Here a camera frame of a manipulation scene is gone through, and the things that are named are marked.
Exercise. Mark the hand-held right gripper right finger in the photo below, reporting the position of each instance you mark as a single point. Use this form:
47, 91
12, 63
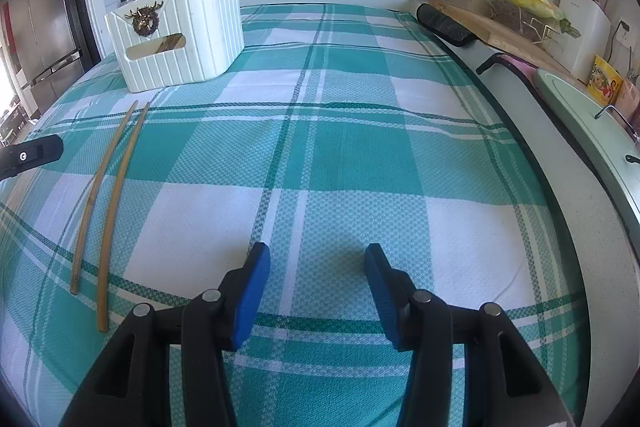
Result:
385, 302

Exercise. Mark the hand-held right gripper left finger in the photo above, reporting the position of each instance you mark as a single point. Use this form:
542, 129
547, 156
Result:
250, 302

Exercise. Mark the bamboo chopstick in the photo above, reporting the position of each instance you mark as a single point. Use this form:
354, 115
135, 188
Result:
75, 282
102, 312

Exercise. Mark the pink mat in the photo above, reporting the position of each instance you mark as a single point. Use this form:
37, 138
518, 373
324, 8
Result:
520, 67

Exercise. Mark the wooden cutting board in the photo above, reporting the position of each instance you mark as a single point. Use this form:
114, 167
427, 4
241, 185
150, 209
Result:
500, 32

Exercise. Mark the white ribbed storage box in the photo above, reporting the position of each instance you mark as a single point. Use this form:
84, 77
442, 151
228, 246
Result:
205, 27

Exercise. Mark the pale green sink cover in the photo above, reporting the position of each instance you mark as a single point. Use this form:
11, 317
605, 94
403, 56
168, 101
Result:
590, 132

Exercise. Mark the green plaid tablecloth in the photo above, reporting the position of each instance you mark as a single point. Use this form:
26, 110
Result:
350, 132

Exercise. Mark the white knife block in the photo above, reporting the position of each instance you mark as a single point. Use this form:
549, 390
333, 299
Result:
587, 37

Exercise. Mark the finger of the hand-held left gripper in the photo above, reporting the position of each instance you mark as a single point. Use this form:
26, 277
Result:
35, 152

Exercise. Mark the yellow printed packet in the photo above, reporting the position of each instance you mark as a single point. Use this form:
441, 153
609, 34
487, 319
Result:
606, 79

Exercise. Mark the steel refrigerator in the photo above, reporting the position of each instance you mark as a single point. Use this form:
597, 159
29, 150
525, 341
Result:
45, 32

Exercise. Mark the wall outlet with plug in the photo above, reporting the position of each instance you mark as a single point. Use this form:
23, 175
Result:
623, 27

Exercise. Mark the yellow plastic bag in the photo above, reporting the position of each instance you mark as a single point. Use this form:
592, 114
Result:
530, 2

